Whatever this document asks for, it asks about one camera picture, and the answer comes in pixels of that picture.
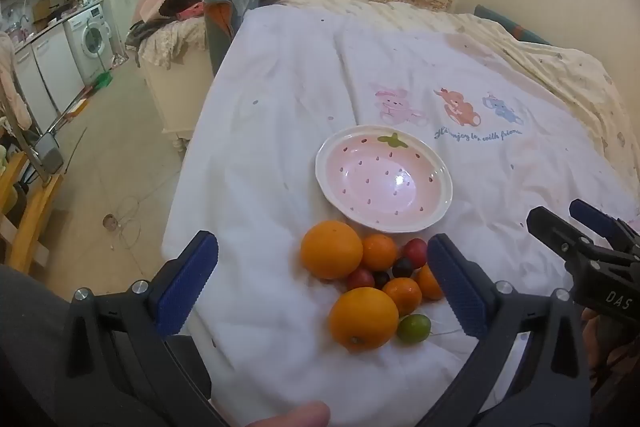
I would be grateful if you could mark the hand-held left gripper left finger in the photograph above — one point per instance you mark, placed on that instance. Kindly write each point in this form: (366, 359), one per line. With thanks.
(187, 283)

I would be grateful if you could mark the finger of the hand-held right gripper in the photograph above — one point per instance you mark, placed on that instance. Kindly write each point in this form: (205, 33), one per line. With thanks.
(592, 214)
(560, 234)

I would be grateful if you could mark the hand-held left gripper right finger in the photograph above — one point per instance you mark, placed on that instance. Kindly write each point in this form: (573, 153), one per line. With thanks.
(457, 288)

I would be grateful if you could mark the small tangerine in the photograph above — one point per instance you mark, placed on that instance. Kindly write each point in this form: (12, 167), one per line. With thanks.
(429, 283)
(402, 296)
(379, 252)

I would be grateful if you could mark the red cherry tomato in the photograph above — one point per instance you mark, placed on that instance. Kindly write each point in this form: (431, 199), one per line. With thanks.
(415, 252)
(360, 279)

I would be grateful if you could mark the green grape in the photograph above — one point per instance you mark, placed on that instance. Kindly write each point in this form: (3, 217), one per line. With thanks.
(414, 328)

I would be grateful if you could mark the dark purple grape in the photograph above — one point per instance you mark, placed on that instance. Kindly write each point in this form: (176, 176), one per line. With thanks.
(402, 266)
(381, 278)

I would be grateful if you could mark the large orange with stem mark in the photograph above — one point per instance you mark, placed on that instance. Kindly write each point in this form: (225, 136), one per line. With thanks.
(363, 319)

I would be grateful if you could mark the large smooth orange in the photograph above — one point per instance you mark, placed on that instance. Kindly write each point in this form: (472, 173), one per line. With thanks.
(331, 249)

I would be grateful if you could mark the pink strawberry pattern plate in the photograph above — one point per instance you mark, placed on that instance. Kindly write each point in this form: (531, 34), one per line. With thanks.
(384, 177)

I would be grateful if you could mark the person's right hand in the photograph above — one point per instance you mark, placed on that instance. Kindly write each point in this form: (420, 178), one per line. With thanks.
(592, 337)

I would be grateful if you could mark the person's left hand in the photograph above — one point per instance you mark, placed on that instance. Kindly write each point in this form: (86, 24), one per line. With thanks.
(295, 416)

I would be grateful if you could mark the round floor socket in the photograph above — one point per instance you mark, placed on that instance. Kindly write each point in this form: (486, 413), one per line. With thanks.
(110, 222)

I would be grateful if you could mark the cream floral quilt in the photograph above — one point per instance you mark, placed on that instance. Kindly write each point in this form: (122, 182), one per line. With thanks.
(565, 57)

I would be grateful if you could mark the yellow wooden chair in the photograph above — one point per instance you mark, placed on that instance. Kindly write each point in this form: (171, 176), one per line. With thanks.
(25, 212)

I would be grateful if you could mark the white cartoon printed blanket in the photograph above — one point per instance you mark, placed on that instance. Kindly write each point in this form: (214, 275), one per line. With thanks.
(280, 117)

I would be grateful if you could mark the grey metal stand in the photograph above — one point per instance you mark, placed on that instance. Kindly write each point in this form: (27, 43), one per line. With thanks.
(46, 152)

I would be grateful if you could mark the teal pillow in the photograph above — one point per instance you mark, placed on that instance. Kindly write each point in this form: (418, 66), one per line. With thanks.
(510, 27)

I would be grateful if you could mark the cream sofa with floral cover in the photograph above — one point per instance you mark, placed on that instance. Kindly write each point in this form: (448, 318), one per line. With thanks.
(170, 67)

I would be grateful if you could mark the green dustpan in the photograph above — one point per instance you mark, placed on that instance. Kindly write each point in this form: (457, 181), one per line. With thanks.
(102, 79)

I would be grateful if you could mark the white kitchen cabinet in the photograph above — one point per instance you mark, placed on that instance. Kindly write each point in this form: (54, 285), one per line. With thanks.
(47, 69)

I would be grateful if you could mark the grey orange bag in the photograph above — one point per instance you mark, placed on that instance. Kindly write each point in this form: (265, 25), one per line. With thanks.
(230, 19)

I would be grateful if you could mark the white washing machine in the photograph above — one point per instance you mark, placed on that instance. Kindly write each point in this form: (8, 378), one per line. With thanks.
(90, 34)

